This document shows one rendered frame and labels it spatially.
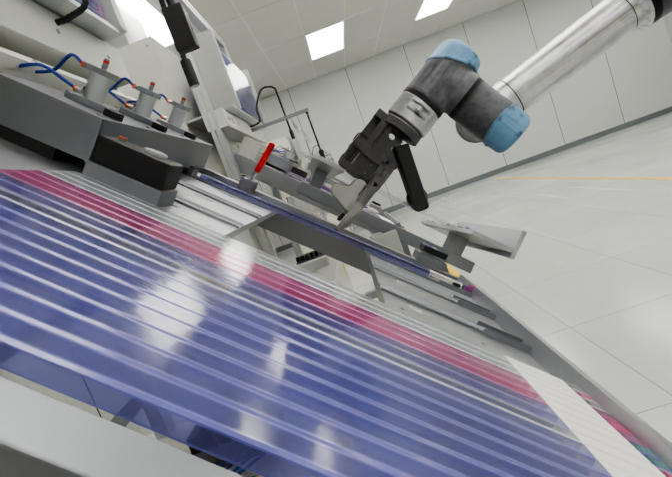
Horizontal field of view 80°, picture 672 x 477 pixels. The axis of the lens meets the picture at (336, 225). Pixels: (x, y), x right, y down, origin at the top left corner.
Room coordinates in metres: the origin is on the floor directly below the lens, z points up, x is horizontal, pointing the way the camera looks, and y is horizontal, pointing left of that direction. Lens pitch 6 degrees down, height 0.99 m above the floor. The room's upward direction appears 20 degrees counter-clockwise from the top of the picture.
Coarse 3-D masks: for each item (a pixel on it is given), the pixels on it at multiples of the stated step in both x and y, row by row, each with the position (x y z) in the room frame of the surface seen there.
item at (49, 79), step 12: (0, 48) 0.49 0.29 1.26; (0, 60) 0.45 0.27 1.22; (12, 60) 0.46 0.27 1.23; (24, 60) 0.48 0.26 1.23; (36, 60) 0.59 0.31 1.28; (12, 72) 0.47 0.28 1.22; (24, 72) 0.48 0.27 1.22; (60, 72) 0.54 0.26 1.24; (48, 84) 0.52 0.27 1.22; (60, 84) 0.54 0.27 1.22; (84, 84) 0.58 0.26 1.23; (108, 96) 0.64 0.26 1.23; (120, 96) 0.67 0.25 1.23
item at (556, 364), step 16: (480, 288) 0.66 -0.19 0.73; (480, 304) 0.62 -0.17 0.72; (496, 304) 0.57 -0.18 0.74; (496, 320) 0.55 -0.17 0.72; (512, 320) 0.51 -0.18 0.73; (528, 336) 0.46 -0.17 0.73; (544, 352) 0.42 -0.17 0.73; (544, 368) 0.41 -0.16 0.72; (560, 368) 0.39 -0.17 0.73; (576, 368) 0.37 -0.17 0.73; (576, 384) 0.36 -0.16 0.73; (592, 384) 0.34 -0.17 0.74; (608, 400) 0.32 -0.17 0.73; (624, 416) 0.30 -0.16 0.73; (640, 432) 0.28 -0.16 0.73; (656, 432) 0.27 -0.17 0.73; (656, 448) 0.26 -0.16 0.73
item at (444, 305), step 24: (384, 264) 0.64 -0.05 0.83; (384, 288) 0.47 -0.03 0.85; (408, 288) 0.53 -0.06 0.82; (432, 288) 0.60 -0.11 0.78; (456, 288) 0.67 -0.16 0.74; (408, 312) 0.41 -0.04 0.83; (432, 312) 0.45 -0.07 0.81; (456, 312) 0.51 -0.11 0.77; (480, 312) 0.56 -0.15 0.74; (480, 336) 0.43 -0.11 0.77; (504, 336) 0.45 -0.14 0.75; (528, 360) 0.42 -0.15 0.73
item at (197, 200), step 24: (0, 144) 0.40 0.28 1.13; (0, 168) 0.33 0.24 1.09; (24, 168) 0.36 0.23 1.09; (48, 168) 0.39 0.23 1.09; (72, 168) 0.42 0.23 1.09; (192, 192) 0.56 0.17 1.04; (216, 192) 0.64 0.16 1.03; (192, 216) 0.43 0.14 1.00; (216, 216) 0.46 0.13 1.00; (240, 216) 0.54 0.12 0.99; (264, 216) 0.62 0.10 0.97
